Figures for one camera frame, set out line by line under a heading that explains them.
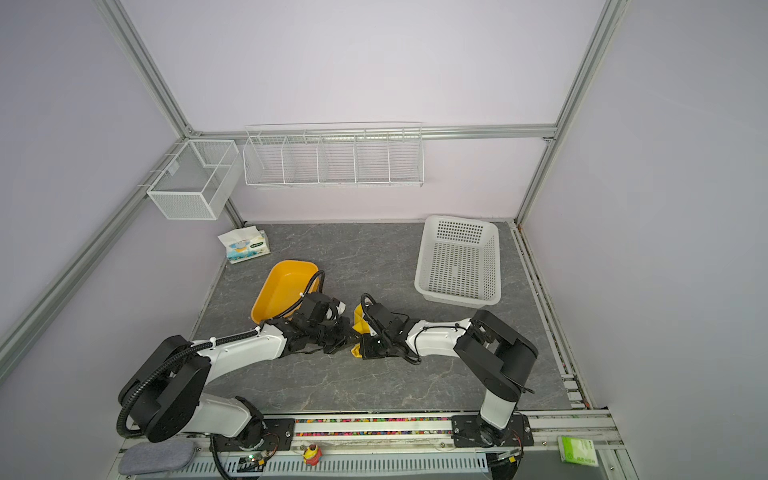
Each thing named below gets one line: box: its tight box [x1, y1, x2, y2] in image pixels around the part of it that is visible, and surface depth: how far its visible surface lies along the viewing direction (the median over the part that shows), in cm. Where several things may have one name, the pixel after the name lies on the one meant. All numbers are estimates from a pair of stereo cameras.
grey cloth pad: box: [118, 439, 197, 475], surface depth 70 cm
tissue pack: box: [218, 226, 271, 264], surface depth 109 cm
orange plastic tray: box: [250, 260, 321, 324], surface depth 101 cm
